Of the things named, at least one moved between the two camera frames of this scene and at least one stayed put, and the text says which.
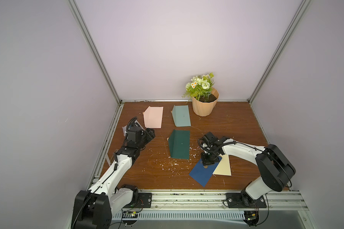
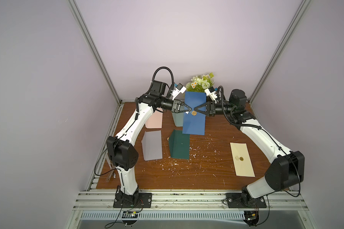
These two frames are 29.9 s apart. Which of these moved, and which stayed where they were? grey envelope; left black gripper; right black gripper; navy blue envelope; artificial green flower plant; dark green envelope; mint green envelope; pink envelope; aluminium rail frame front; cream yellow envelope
Moved: cream yellow envelope; right black gripper; left black gripper; navy blue envelope; grey envelope
Stayed: mint green envelope; aluminium rail frame front; pink envelope; dark green envelope; artificial green flower plant
